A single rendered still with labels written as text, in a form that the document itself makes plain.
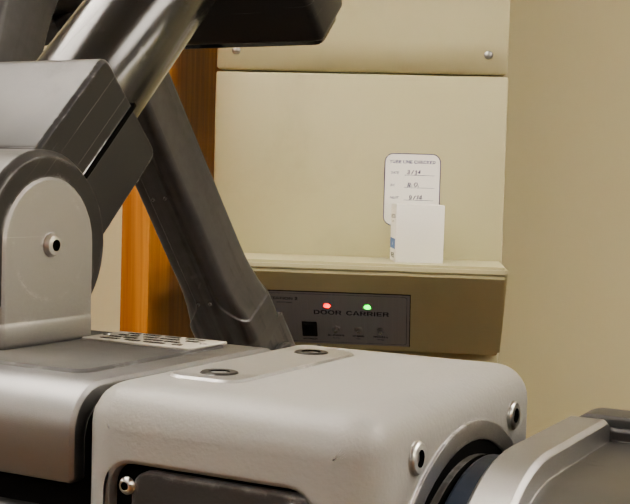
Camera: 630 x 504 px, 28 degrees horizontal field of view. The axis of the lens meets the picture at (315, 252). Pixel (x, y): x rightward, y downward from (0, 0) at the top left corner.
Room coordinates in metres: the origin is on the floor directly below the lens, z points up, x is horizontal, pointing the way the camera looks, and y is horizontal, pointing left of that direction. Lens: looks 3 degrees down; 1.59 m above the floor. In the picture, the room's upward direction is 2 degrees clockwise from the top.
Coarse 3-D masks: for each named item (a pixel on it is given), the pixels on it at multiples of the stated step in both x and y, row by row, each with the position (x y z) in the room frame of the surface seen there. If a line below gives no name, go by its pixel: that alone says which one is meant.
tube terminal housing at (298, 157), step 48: (240, 96) 1.39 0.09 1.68; (288, 96) 1.39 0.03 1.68; (336, 96) 1.38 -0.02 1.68; (384, 96) 1.38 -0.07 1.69; (432, 96) 1.37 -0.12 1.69; (480, 96) 1.37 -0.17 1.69; (240, 144) 1.39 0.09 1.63; (288, 144) 1.39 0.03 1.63; (336, 144) 1.38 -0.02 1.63; (384, 144) 1.38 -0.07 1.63; (432, 144) 1.37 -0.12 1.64; (480, 144) 1.37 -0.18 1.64; (240, 192) 1.39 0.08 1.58; (288, 192) 1.39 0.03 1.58; (336, 192) 1.38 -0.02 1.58; (480, 192) 1.37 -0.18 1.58; (240, 240) 1.39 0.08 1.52; (288, 240) 1.38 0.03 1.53; (336, 240) 1.38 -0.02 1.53; (384, 240) 1.38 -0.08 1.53; (480, 240) 1.37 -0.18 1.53
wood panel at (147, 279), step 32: (192, 64) 1.52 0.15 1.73; (192, 96) 1.53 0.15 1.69; (192, 128) 1.53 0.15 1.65; (128, 224) 1.31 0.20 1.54; (128, 256) 1.31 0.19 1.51; (160, 256) 1.36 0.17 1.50; (128, 288) 1.31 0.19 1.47; (160, 288) 1.37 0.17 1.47; (128, 320) 1.31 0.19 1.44; (160, 320) 1.37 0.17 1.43
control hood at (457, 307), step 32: (256, 256) 1.32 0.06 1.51; (288, 256) 1.34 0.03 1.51; (320, 256) 1.36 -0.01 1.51; (288, 288) 1.29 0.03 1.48; (320, 288) 1.29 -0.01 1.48; (352, 288) 1.28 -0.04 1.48; (384, 288) 1.28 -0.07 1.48; (416, 288) 1.27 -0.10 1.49; (448, 288) 1.27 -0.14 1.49; (480, 288) 1.26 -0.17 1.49; (416, 320) 1.31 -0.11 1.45; (448, 320) 1.30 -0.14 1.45; (480, 320) 1.30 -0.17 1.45; (448, 352) 1.35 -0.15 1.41; (480, 352) 1.34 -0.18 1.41
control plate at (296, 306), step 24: (288, 312) 1.32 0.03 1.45; (312, 312) 1.31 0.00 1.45; (336, 312) 1.31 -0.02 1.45; (360, 312) 1.31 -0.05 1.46; (384, 312) 1.30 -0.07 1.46; (408, 312) 1.30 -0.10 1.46; (312, 336) 1.34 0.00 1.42; (336, 336) 1.34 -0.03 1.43; (360, 336) 1.33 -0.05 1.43; (384, 336) 1.33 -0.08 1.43; (408, 336) 1.33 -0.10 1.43
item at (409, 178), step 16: (384, 160) 1.38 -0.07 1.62; (400, 160) 1.37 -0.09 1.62; (416, 160) 1.37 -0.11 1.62; (432, 160) 1.37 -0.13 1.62; (384, 176) 1.38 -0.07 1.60; (400, 176) 1.37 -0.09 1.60; (416, 176) 1.37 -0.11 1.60; (432, 176) 1.37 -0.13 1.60; (384, 192) 1.38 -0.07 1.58; (400, 192) 1.37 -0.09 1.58; (416, 192) 1.37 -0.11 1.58; (432, 192) 1.37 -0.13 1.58; (384, 208) 1.38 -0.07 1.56; (384, 224) 1.38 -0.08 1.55
